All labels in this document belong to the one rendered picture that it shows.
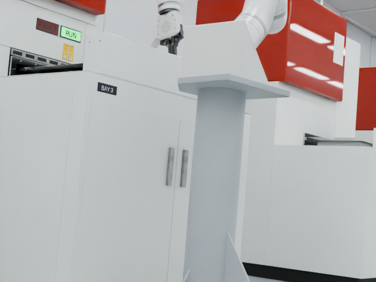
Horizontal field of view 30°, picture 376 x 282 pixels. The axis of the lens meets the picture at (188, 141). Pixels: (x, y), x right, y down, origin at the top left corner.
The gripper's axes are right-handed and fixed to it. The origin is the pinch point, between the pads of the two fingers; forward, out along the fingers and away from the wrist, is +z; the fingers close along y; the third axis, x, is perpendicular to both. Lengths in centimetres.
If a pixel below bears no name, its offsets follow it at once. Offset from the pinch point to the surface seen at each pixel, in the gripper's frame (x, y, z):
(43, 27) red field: -15, -54, -23
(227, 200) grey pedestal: -15, 29, 61
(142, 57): -21.3, 2.9, 7.8
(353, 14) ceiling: 545, -146, -212
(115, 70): -33.9, 1.4, 14.7
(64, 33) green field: -3, -54, -23
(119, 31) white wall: 181, -187, -111
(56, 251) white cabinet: -46, -17, 72
